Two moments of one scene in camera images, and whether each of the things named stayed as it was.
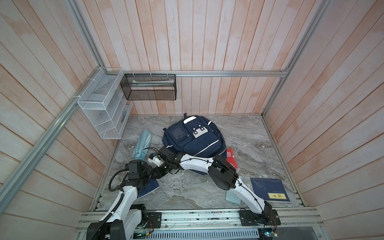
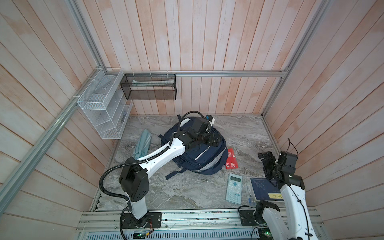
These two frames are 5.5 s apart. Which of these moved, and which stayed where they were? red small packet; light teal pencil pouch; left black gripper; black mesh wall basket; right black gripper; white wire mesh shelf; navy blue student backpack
Moved: navy blue student backpack; right black gripper; left black gripper
Stayed: light teal pencil pouch; black mesh wall basket; red small packet; white wire mesh shelf
